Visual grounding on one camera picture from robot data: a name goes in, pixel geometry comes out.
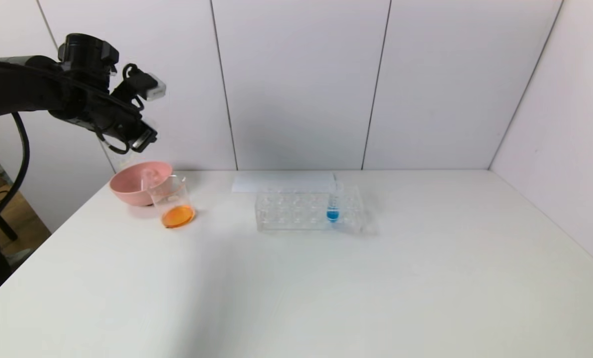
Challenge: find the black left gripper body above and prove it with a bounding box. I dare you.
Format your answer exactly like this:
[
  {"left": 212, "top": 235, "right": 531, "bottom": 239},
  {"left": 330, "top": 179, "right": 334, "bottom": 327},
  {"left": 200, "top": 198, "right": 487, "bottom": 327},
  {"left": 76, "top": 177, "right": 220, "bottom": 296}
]
[{"left": 108, "top": 116, "right": 158, "bottom": 154}]

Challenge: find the test tube with red pigment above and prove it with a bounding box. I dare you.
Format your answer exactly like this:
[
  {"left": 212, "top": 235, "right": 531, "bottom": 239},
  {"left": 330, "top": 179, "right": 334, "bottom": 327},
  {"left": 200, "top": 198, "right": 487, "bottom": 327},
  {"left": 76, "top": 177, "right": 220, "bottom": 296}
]
[{"left": 140, "top": 168, "right": 164, "bottom": 194}]

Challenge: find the clear glass beaker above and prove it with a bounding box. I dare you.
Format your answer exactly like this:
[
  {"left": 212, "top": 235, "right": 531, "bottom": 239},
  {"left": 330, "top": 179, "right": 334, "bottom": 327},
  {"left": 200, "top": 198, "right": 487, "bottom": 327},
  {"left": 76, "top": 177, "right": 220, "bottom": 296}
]
[{"left": 147, "top": 176, "right": 196, "bottom": 229}]

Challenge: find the clear acrylic test tube rack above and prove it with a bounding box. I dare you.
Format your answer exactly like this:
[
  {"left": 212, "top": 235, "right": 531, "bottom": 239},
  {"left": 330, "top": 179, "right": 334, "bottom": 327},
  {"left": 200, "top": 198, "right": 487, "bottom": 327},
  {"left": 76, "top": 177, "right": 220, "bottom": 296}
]
[{"left": 256, "top": 183, "right": 377, "bottom": 235}]

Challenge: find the test tube with blue pigment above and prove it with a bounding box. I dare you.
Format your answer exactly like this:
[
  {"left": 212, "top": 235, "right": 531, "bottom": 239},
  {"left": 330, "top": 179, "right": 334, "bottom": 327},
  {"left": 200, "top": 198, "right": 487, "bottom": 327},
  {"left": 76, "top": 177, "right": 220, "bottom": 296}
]
[{"left": 326, "top": 178, "right": 341, "bottom": 223}]

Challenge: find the pink plastic bowl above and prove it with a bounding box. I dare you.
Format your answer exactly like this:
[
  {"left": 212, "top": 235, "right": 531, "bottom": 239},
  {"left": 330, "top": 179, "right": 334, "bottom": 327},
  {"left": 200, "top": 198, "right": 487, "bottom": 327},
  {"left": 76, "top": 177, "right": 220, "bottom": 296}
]
[{"left": 109, "top": 162, "right": 174, "bottom": 207}]

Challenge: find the white paper sheet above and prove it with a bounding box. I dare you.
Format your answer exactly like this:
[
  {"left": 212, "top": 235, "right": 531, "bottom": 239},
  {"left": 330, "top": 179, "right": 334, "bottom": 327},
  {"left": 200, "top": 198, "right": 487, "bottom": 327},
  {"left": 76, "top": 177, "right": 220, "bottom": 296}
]
[{"left": 233, "top": 172, "right": 337, "bottom": 193}]

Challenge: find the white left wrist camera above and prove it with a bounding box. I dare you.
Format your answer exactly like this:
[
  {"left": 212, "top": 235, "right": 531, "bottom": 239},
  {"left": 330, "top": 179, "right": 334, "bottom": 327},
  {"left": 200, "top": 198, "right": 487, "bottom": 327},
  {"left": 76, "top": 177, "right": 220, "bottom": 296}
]
[{"left": 138, "top": 73, "right": 167, "bottom": 102}]

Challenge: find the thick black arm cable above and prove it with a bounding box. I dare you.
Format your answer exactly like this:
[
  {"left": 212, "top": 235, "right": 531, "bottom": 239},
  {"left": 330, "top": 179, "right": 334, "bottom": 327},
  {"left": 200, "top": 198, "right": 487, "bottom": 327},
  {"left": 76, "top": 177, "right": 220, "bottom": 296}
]
[{"left": 0, "top": 112, "right": 30, "bottom": 242}]

